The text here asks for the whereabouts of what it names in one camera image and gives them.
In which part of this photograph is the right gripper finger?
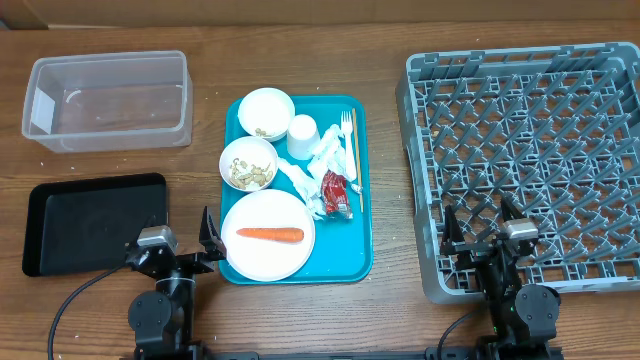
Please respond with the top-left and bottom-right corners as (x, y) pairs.
(442, 205), (465, 245)
(500, 197), (524, 221)

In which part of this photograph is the white round plate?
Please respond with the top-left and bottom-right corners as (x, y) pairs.
(221, 189), (316, 282)

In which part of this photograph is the white bowl with peanuts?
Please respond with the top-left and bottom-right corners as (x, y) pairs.
(219, 136), (278, 192)

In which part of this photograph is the pile of peanuts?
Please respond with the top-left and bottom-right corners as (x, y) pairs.
(229, 158), (275, 191)

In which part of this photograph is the orange carrot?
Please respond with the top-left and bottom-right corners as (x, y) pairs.
(236, 227), (305, 243)

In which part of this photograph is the white paper cup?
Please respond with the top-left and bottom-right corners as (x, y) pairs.
(287, 114), (320, 160)

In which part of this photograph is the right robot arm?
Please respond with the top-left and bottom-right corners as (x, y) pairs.
(441, 199), (563, 359)

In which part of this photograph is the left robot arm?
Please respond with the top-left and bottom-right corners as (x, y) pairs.
(125, 207), (226, 359)

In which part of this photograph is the grey dishwasher rack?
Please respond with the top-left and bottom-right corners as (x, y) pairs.
(396, 42), (639, 304)

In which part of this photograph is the black plastic tray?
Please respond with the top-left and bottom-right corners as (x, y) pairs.
(22, 173), (168, 277)

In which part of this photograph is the twisted white napkin lower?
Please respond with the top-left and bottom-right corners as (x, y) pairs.
(278, 158), (326, 220)

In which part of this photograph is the teal serving tray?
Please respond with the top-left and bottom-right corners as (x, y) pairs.
(219, 95), (373, 285)

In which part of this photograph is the clear plastic bin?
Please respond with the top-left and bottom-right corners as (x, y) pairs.
(21, 50), (193, 153)

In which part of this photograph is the red ketchup packet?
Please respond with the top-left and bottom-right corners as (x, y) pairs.
(321, 171), (353, 219)

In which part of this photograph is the white plastic fork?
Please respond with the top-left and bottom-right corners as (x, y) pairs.
(340, 111), (357, 181)

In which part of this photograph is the wooden chopstick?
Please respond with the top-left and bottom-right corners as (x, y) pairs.
(351, 108), (364, 214)

